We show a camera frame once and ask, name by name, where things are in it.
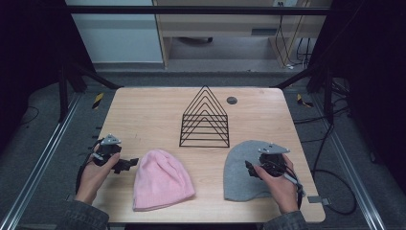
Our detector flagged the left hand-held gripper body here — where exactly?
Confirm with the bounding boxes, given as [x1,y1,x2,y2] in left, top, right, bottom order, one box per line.
[91,133,123,168]

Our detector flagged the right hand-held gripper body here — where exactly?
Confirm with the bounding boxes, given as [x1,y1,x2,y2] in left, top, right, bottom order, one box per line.
[258,142,291,178]

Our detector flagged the grey knit beanie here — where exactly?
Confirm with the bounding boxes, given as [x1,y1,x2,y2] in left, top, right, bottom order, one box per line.
[223,139,290,202]

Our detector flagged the pink knit beanie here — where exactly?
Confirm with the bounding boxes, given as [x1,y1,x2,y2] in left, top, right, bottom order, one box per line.
[132,149,196,213]

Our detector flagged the black wire triangle rack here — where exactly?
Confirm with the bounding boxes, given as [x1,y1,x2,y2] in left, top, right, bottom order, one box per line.
[178,84,231,149]

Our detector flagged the person's left hand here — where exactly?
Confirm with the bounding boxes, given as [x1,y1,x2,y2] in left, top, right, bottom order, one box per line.
[75,152,122,206]

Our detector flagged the person's right hand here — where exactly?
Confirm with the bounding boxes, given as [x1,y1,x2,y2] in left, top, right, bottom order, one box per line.
[253,153,301,215]

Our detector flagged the yellow black tape strip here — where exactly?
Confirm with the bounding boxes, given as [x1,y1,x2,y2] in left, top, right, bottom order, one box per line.
[92,92,105,110]

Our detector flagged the white cabinet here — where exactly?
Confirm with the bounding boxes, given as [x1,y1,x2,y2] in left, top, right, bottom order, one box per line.
[65,0,165,64]

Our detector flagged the left hand-held gripper cable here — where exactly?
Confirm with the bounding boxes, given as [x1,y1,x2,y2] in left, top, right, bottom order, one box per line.
[75,140,104,195]

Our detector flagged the hand-held gripper cable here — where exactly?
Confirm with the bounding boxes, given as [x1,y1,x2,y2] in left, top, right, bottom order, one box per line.
[281,171,306,210]
[75,140,104,195]

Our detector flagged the right hand-held gripper cable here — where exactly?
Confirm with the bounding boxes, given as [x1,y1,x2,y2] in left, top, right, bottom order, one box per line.
[281,171,306,210]

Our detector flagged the black floor cable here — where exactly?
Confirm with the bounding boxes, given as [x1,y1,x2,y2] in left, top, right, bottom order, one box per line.
[293,104,358,216]

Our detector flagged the aluminium floor rail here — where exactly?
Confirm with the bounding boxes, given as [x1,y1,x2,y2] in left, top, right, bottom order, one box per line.
[0,94,82,230]
[310,94,387,230]

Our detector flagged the yellow-handled tool right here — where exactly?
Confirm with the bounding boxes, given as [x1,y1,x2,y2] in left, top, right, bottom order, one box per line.
[296,93,314,108]

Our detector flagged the black metal frame stand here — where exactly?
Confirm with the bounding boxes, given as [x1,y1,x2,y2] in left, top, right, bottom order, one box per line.
[56,60,124,124]
[274,63,336,126]

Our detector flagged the bundle of black cables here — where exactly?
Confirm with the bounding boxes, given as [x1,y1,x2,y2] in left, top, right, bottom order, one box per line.
[296,37,312,69]

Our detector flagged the yellow cable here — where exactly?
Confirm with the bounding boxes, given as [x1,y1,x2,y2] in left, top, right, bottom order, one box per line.
[275,0,312,68]

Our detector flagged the black horizontal frame bar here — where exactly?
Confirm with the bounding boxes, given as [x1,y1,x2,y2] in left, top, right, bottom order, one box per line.
[65,5,333,16]

